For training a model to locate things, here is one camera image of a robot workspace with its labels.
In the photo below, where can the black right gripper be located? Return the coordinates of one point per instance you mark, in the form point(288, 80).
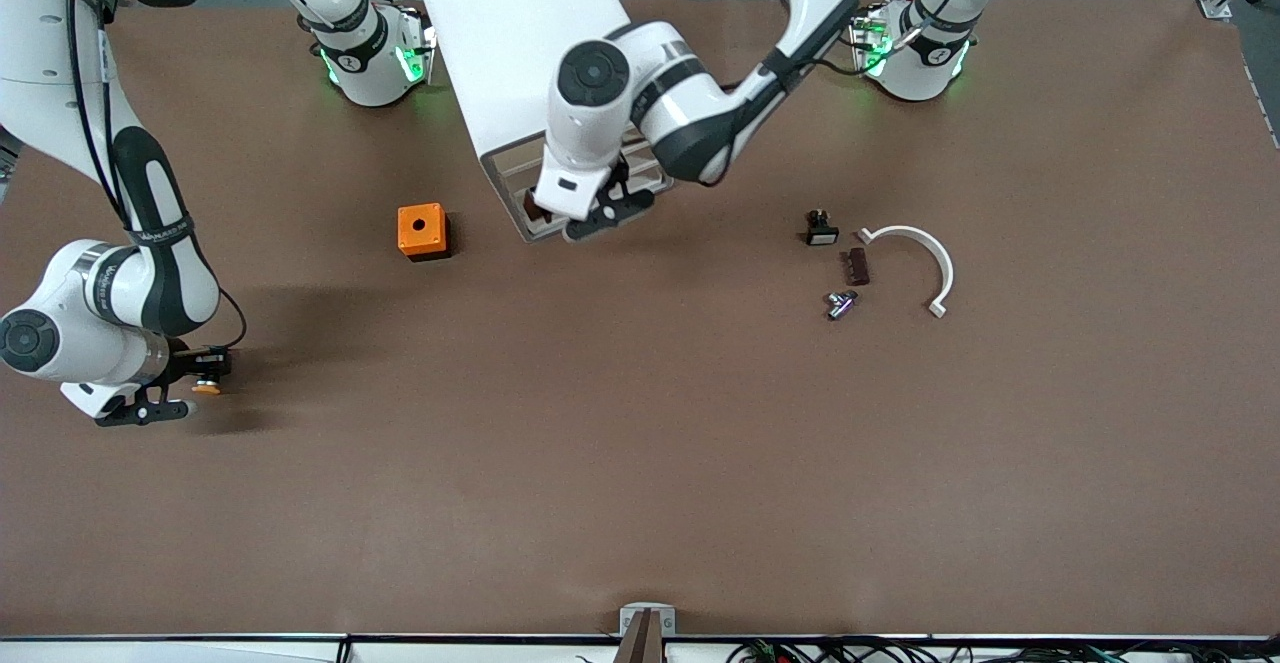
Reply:
point(186, 361)

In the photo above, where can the brown terminal block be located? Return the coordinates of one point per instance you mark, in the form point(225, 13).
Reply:
point(858, 267)

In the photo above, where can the black switch with white face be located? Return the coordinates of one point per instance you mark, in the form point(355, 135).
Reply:
point(822, 234)

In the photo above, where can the white curved plastic bracket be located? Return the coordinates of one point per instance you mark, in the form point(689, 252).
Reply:
point(945, 263)

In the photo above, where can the orange button box black base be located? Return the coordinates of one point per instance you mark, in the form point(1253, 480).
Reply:
point(420, 228)

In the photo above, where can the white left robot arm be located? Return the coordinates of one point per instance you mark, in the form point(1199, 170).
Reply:
point(590, 143)

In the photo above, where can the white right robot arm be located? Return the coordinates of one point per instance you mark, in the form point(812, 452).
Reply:
point(60, 63)

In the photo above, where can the white table edge rail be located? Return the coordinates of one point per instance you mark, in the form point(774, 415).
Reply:
point(200, 651)

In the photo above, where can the white drawer cabinet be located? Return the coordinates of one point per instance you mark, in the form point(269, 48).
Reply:
point(500, 33)

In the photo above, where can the metal table edge bracket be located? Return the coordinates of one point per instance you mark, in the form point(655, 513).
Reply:
point(630, 621)

